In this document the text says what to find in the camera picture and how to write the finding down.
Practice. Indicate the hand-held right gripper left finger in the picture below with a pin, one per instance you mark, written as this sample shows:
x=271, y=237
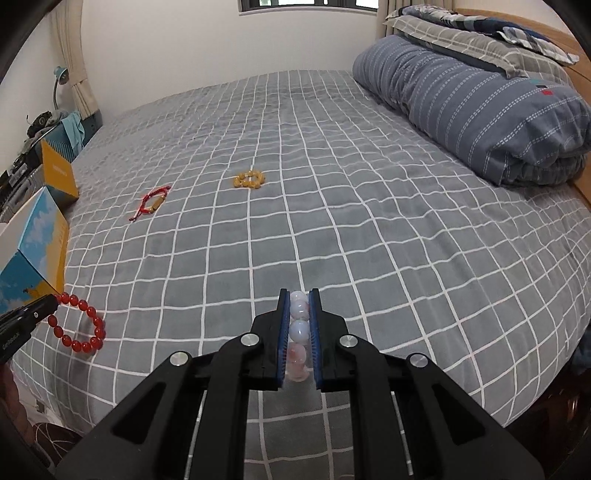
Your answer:
x=282, y=341

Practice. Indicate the dark patterned cloth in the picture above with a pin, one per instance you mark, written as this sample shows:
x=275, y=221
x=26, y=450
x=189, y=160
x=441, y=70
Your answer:
x=51, y=443

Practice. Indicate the dark framed window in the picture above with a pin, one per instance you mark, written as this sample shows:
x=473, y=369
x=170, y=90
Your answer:
x=304, y=4

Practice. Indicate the dark desk clutter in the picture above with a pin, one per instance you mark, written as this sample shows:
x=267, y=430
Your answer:
x=41, y=121

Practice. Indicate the folded blue striped duvet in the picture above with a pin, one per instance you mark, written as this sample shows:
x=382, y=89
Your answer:
x=461, y=106

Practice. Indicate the grey checked pillow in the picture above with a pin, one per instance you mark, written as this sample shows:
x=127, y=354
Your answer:
x=452, y=41

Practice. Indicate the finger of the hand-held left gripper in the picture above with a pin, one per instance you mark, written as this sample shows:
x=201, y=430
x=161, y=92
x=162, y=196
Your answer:
x=39, y=314
x=41, y=302

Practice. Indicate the navy plaid pillow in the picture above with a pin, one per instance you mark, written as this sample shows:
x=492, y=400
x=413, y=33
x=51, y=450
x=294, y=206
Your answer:
x=535, y=39

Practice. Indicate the blue ribbed suitcase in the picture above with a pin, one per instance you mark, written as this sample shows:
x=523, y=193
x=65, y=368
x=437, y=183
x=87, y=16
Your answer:
x=62, y=141

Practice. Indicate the blue desk lamp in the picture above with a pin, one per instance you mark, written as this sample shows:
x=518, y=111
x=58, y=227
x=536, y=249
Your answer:
x=60, y=74

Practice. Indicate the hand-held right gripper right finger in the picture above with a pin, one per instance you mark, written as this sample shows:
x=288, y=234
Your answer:
x=315, y=341

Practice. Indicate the person's left hand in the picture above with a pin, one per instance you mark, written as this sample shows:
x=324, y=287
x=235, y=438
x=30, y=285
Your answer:
x=9, y=392

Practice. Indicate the teal cloth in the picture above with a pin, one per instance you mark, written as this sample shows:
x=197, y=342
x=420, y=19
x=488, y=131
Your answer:
x=74, y=131

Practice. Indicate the wooden headboard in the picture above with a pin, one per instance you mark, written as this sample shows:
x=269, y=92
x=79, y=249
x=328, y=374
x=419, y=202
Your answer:
x=572, y=46

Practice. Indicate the blue cloth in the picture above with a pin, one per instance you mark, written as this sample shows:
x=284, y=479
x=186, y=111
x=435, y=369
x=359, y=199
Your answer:
x=581, y=360

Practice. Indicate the grey ribbed suitcase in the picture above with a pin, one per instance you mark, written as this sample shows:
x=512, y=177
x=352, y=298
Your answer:
x=23, y=184

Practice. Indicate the orange cardboard box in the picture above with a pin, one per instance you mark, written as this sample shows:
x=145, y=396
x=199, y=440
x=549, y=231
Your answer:
x=60, y=175

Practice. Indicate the blue and yellow cardboard box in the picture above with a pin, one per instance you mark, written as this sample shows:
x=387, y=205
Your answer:
x=41, y=240

